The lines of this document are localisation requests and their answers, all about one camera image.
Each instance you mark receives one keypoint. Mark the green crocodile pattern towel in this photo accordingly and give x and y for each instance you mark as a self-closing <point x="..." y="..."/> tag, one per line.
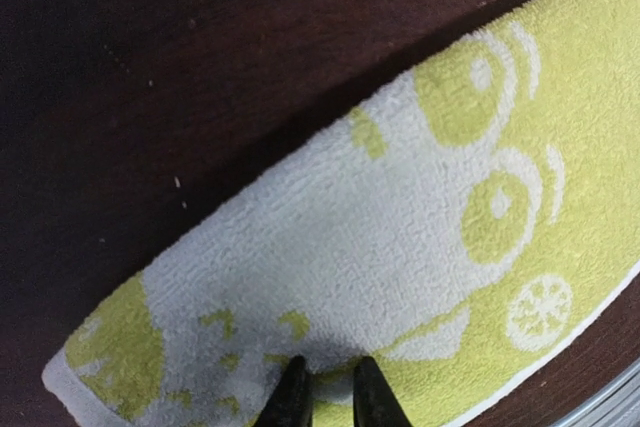
<point x="462" y="226"/>

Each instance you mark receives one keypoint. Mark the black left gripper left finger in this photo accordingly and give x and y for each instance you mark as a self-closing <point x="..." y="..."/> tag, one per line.
<point x="291" y="402"/>

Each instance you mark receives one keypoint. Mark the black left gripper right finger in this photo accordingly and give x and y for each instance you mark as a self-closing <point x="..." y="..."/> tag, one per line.
<point x="374" y="403"/>

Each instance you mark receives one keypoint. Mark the front aluminium rail panel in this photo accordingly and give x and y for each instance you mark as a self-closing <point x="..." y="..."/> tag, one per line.
<point x="615" y="405"/>

